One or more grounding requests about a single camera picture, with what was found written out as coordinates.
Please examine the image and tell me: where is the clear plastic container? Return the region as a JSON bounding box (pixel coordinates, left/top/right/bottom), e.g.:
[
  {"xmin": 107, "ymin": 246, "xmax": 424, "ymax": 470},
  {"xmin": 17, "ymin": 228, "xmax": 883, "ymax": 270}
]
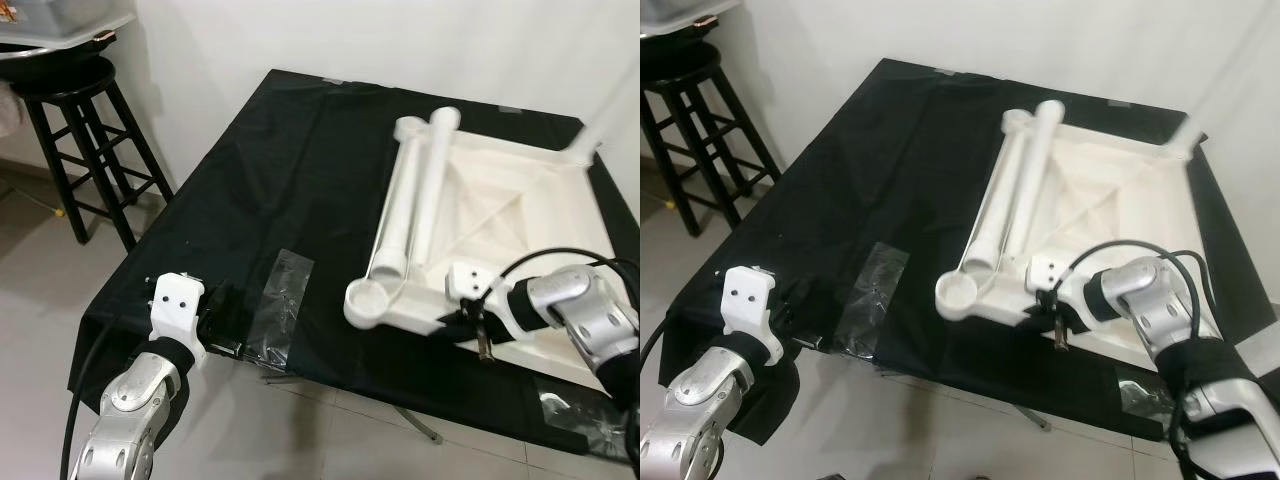
[
  {"xmin": 640, "ymin": 0, "xmax": 743, "ymax": 31},
  {"xmin": 0, "ymin": 0, "xmax": 136, "ymax": 46}
]

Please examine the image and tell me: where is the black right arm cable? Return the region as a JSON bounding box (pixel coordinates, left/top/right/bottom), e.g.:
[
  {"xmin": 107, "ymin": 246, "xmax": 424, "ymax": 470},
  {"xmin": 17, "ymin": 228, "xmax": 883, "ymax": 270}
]
[
  {"xmin": 1068, "ymin": 238, "xmax": 1216, "ymax": 321},
  {"xmin": 495, "ymin": 245, "xmax": 641, "ymax": 301}
]

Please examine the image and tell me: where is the black round basin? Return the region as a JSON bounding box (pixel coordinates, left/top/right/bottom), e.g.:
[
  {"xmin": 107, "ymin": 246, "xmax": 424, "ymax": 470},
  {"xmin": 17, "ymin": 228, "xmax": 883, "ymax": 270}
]
[
  {"xmin": 640, "ymin": 25, "xmax": 721, "ymax": 51},
  {"xmin": 0, "ymin": 35, "xmax": 116, "ymax": 71}
]

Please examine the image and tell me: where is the white plastic children table top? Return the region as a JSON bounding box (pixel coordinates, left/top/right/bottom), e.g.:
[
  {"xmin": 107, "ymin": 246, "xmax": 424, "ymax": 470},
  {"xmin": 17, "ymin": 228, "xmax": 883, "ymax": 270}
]
[
  {"xmin": 935, "ymin": 100, "xmax": 1226, "ymax": 376},
  {"xmin": 343, "ymin": 118, "xmax": 641, "ymax": 396}
]

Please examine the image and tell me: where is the black stool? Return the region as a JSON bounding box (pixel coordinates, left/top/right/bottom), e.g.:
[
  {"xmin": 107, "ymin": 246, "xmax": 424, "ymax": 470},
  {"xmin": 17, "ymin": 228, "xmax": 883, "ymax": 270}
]
[
  {"xmin": 8, "ymin": 55, "xmax": 176, "ymax": 251},
  {"xmin": 640, "ymin": 40, "xmax": 783, "ymax": 238}
]

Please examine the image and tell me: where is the black tablecloth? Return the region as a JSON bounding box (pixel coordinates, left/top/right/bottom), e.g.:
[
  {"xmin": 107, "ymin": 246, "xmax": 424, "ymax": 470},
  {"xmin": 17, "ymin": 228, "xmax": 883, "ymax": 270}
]
[
  {"xmin": 662, "ymin": 58, "xmax": 1280, "ymax": 446},
  {"xmin": 68, "ymin": 68, "xmax": 641, "ymax": 456}
]

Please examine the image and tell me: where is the grey metal table frame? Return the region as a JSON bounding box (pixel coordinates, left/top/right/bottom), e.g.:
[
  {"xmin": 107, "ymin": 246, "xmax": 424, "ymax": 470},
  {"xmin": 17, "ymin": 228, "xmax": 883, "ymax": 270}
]
[
  {"xmin": 260, "ymin": 370, "xmax": 446, "ymax": 446},
  {"xmin": 870, "ymin": 365, "xmax": 1053, "ymax": 433}
]

